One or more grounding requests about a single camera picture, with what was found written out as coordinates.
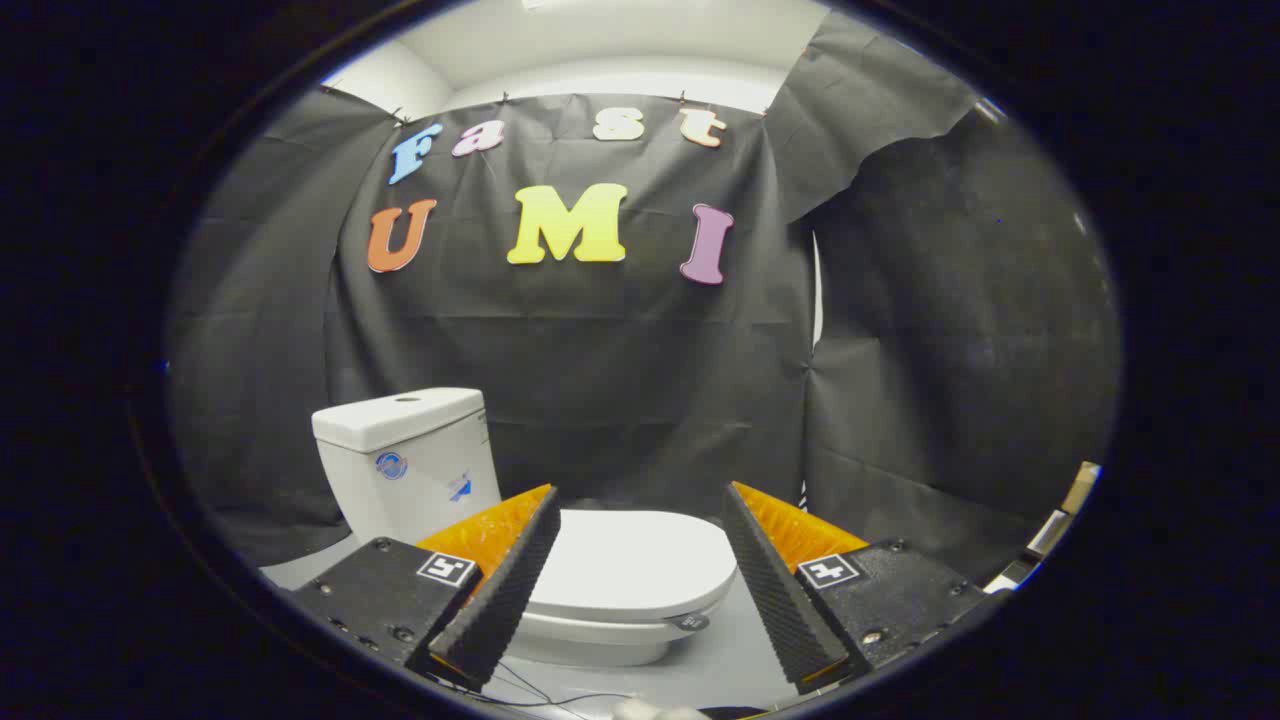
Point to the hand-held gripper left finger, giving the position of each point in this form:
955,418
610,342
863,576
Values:
505,590

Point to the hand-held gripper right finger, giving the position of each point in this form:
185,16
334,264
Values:
780,600

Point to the white toilet lid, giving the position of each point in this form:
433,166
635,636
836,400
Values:
640,560

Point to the white toilet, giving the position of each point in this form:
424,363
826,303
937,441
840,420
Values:
420,470

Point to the black backdrop cloth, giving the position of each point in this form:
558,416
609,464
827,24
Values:
620,380

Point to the cardboard box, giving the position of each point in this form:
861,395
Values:
1080,488

